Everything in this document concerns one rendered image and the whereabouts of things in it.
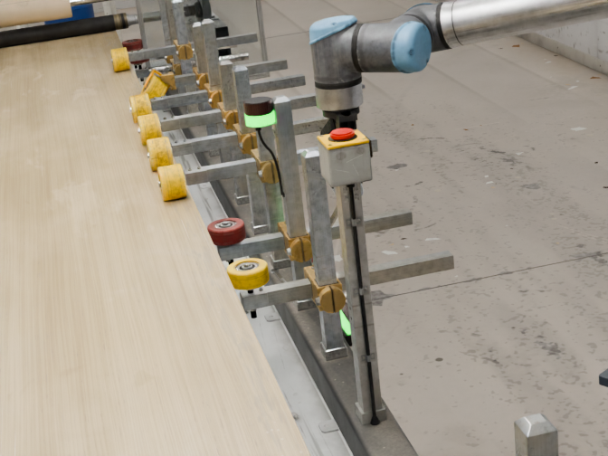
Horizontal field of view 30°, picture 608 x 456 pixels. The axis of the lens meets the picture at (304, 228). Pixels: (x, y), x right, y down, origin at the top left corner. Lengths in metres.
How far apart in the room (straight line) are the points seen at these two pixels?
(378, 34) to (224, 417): 0.77
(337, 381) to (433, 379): 1.44
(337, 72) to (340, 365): 0.57
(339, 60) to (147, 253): 0.59
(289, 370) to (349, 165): 0.70
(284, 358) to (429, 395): 1.12
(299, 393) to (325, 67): 0.66
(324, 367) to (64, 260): 0.59
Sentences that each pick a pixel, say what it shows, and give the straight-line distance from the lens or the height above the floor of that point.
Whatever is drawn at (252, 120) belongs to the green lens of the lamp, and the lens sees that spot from 2.31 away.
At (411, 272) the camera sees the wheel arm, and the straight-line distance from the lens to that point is 2.28.
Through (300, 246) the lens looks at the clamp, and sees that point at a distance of 2.39.
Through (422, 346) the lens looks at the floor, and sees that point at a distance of 3.80.
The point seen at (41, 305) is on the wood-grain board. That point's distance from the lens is 2.21.
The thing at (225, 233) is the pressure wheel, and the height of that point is 0.90.
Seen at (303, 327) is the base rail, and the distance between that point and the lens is 2.40.
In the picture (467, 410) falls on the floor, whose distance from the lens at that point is 3.43.
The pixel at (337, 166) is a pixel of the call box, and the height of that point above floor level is 1.19.
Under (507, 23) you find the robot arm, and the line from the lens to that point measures 2.13.
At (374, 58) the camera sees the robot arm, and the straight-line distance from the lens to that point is 2.08.
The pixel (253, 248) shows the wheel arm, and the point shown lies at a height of 0.85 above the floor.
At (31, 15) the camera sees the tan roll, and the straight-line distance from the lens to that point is 4.83.
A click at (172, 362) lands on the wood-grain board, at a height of 0.90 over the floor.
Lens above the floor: 1.75
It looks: 21 degrees down
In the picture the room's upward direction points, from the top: 7 degrees counter-clockwise
